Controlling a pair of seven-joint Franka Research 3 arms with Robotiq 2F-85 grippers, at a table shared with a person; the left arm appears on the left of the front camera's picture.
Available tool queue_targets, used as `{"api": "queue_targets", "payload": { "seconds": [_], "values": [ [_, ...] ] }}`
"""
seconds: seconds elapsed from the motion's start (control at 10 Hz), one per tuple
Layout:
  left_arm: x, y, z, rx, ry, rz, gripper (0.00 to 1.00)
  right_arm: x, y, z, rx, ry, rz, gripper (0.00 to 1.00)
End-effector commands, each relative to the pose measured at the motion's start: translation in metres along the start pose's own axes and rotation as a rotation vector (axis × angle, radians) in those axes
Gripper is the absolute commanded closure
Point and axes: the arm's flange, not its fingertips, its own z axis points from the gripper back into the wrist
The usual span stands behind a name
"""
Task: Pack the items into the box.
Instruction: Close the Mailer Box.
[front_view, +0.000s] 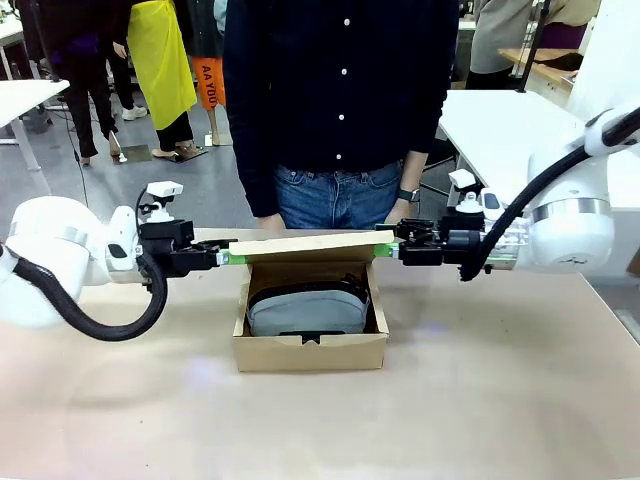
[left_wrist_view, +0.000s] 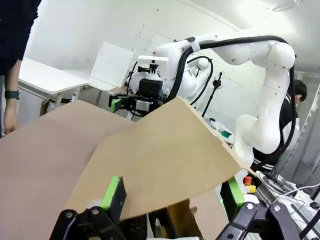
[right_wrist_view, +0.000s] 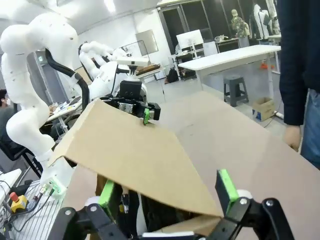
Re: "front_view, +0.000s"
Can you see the brown cardboard box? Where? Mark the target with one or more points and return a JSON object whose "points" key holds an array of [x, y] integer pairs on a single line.
{"points": [[310, 355]]}

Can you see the wooden table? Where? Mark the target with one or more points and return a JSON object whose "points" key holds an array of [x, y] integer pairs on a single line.
{"points": [[545, 62]]}

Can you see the person in yellow apron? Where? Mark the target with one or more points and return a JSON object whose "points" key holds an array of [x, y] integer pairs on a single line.
{"points": [[162, 65]]}

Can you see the person's left hand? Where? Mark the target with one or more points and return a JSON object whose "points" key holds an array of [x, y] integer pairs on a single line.
{"points": [[400, 212]]}

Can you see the grey zipper pouch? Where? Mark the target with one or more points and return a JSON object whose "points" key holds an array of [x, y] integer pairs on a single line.
{"points": [[305, 312]]}

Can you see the black pole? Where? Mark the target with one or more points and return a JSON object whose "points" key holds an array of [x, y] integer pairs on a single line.
{"points": [[531, 45]]}

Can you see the person's left forearm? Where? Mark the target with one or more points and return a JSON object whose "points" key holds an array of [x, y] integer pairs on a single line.
{"points": [[415, 170]]}

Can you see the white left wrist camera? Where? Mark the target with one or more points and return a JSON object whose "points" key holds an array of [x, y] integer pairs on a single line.
{"points": [[164, 197]]}

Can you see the black chair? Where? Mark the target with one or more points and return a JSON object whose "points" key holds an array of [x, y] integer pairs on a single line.
{"points": [[442, 165]]}

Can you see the white table with grey leg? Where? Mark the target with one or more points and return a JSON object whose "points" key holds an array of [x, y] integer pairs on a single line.
{"points": [[25, 97]]}

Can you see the person in beige top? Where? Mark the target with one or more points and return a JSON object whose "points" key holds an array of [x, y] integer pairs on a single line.
{"points": [[505, 35]]}

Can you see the person in black clothes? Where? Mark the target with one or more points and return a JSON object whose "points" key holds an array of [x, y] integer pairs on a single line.
{"points": [[85, 75]]}

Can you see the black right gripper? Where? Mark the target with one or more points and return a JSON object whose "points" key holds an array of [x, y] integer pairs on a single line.
{"points": [[450, 247]]}

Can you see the person in dark shirt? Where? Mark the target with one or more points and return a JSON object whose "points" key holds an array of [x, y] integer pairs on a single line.
{"points": [[340, 100]]}

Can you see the large white table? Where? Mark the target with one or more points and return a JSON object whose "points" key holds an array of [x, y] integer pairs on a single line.
{"points": [[500, 130]]}

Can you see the purple cloth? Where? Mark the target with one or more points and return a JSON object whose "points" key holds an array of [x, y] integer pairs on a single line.
{"points": [[562, 36]]}

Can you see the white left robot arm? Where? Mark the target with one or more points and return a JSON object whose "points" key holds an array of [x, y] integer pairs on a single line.
{"points": [[55, 260]]}

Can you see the black wristwatch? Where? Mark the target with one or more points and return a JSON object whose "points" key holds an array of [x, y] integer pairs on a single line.
{"points": [[409, 195]]}

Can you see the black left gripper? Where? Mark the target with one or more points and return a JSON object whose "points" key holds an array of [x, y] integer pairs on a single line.
{"points": [[170, 250]]}

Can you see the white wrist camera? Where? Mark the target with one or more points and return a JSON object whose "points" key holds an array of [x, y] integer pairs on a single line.
{"points": [[164, 197], [467, 192]]}

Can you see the person's right hand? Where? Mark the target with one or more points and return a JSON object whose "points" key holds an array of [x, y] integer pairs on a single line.
{"points": [[270, 222]]}

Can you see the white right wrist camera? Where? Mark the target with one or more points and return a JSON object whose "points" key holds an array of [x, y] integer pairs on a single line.
{"points": [[467, 192]]}

